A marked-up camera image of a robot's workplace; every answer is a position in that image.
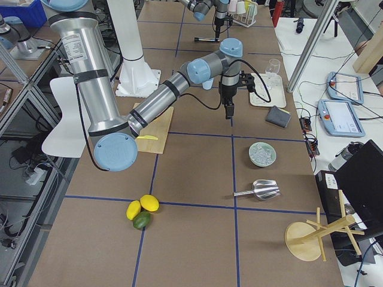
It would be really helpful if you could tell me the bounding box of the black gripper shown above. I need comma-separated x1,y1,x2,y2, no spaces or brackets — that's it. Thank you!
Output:
214,17,232,39
219,85,238,119

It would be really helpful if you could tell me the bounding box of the metal muddler black cap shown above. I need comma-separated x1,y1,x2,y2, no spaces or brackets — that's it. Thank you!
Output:
194,37,220,42

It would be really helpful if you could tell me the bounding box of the pink cup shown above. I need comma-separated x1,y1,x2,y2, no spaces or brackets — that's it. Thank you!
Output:
228,0,238,14

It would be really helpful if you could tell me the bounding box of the white cup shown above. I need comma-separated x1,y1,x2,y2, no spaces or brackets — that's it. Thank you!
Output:
236,1,246,14

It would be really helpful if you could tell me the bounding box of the light blue plastic cup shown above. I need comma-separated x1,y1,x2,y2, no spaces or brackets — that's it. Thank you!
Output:
202,78,214,90

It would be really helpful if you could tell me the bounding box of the yellow cup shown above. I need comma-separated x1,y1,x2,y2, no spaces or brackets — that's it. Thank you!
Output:
244,0,252,12

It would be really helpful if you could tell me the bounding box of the mint green cup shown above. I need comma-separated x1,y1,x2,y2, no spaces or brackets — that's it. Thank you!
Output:
248,1,258,17

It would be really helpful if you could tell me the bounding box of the yellow lemon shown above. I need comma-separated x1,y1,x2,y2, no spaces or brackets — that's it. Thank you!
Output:
126,200,141,221
139,194,160,212

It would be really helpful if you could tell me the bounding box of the grey folded cloth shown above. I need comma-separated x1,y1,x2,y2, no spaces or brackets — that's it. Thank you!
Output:
265,106,291,128

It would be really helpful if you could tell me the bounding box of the clear wine glass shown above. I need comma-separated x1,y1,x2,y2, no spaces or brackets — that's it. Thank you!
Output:
265,59,281,90

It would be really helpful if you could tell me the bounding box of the cream bear serving tray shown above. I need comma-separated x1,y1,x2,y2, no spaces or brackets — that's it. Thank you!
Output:
249,73,287,108

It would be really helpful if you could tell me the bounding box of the green bowl of ice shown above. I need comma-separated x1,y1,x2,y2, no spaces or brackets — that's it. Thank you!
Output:
248,142,276,167

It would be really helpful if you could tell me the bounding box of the red cylinder can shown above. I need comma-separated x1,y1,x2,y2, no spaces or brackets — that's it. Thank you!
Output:
272,0,284,27

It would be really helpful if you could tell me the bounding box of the bamboo cutting board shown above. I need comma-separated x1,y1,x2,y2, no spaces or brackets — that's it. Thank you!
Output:
136,107,174,154

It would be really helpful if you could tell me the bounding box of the yellow plastic knife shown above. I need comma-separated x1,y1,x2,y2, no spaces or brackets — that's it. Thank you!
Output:
137,135,158,141

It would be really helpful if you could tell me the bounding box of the metal ice scoop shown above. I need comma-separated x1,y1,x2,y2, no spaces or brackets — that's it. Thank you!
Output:
233,179,281,201

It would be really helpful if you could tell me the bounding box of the near teach pendant tablet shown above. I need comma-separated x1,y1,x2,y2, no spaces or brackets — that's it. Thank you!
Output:
317,99,366,138

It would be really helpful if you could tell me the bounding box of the teach pendant tablet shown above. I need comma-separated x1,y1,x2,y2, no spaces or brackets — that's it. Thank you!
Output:
317,99,366,138
327,72,364,105

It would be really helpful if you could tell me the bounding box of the far teach pendant tablet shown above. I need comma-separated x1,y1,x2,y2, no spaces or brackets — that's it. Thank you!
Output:
327,72,364,105

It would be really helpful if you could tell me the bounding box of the green lime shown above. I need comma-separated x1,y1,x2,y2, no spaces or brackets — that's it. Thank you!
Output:
133,211,151,230

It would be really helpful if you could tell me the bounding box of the black computer monitor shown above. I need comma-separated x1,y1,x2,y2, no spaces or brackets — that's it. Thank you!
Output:
315,140,382,262

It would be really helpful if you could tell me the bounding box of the wooden mug tree stand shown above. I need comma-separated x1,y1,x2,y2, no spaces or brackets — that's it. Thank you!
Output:
284,190,364,261

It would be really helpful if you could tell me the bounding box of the white chair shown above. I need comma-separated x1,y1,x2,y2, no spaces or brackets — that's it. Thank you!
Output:
42,77,86,158

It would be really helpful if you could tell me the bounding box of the blue storage bin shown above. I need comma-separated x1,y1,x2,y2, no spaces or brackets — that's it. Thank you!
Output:
1,1,47,28

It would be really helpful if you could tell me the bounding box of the white wire cup rack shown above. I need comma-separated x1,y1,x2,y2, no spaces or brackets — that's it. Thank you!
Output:
233,12,257,28

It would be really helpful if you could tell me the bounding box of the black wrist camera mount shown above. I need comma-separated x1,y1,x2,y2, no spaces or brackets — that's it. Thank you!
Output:
238,71,256,93

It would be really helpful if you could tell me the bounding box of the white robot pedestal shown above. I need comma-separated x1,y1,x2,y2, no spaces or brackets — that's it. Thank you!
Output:
107,0,161,97

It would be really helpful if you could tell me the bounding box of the aluminium frame post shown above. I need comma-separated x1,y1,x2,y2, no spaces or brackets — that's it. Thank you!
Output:
287,0,339,93

